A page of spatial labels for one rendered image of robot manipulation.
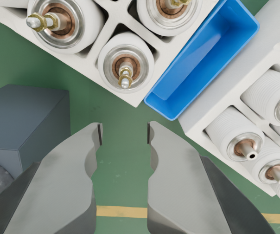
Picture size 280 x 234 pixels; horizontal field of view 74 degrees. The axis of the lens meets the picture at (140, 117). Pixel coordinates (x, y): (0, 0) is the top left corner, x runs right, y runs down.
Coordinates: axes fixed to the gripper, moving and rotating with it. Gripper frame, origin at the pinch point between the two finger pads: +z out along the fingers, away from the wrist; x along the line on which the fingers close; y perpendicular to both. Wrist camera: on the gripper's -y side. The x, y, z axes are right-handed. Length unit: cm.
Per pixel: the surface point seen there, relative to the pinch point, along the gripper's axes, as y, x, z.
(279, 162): 22.2, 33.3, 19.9
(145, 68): 0.8, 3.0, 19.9
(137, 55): -1.3, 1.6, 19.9
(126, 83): 0.6, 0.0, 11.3
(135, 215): 75, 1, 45
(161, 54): -0.2, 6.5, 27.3
